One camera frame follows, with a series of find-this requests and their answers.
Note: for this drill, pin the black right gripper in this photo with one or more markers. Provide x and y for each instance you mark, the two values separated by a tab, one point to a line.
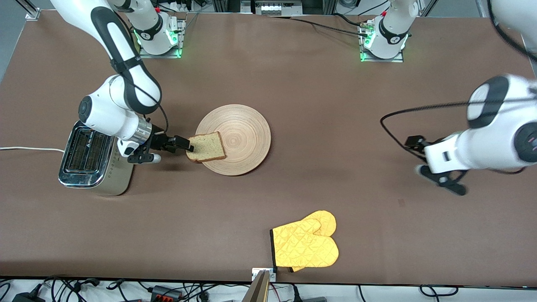
158	140

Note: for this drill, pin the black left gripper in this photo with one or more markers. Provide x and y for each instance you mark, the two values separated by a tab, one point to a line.
414	142

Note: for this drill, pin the slice of brown bread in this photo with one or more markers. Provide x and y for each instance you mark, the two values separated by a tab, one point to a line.
207	147

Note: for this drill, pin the round light wooden plate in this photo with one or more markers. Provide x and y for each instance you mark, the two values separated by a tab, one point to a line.
243	138

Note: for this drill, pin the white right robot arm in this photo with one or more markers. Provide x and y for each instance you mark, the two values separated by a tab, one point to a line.
121	109

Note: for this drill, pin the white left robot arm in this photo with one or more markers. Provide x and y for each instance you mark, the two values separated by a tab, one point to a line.
495	138

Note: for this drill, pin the chrome two-slot toaster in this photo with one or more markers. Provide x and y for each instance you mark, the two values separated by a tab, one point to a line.
86	159

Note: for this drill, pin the yellow quilted oven mitt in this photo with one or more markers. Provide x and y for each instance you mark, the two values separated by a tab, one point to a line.
304	247
327	220

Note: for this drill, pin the black connector block red tabs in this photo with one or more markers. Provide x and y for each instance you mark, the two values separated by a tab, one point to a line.
165	292

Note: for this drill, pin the white power strip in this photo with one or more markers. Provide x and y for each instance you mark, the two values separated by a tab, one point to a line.
277	8

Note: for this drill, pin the black power adapter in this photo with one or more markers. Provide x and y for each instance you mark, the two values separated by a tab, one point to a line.
27	297

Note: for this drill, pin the aluminium frame profile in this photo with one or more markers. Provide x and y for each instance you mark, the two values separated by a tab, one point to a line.
228	6

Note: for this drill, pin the small white metal bracket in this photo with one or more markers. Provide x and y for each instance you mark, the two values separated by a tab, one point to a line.
256	272

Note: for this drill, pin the tan camera mount beam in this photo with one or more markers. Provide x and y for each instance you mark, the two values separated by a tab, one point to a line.
258	289

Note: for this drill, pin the aluminium corner post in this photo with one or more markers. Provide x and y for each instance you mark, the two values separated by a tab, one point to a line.
30	11

